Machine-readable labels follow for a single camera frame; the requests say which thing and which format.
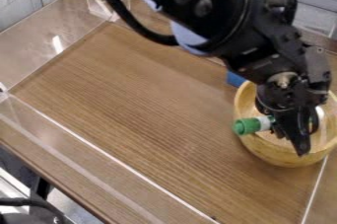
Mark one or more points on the blue foam block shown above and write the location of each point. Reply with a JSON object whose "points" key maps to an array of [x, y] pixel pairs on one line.
{"points": [[235, 79]]}

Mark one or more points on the clear acrylic tray wall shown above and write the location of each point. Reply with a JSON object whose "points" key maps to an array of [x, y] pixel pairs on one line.
{"points": [[123, 122]]}

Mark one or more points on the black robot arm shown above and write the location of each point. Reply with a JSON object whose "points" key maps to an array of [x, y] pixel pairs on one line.
{"points": [[250, 33]]}

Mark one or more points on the green Expo marker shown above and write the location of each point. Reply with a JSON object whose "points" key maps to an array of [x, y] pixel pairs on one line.
{"points": [[250, 125]]}

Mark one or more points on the brown wooden bowl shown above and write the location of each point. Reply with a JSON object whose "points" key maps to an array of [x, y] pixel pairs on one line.
{"points": [[273, 150]]}

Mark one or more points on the black metal stand base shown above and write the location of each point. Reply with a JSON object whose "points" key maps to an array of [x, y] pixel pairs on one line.
{"points": [[42, 212]]}

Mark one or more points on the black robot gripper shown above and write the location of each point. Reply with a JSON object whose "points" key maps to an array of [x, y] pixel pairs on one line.
{"points": [[291, 107]]}

